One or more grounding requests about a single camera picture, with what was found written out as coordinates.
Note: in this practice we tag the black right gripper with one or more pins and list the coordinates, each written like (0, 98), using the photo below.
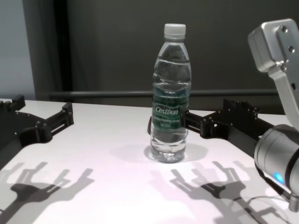
(238, 128)

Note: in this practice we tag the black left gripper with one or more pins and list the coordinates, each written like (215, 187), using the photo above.
(16, 128)

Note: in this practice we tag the clear water bottle green label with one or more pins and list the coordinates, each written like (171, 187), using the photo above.
(171, 130)

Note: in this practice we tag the dark vertical frame post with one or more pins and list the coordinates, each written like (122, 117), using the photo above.
(61, 46)

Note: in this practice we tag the thin grey horizontal rail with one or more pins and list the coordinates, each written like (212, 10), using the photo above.
(105, 93)

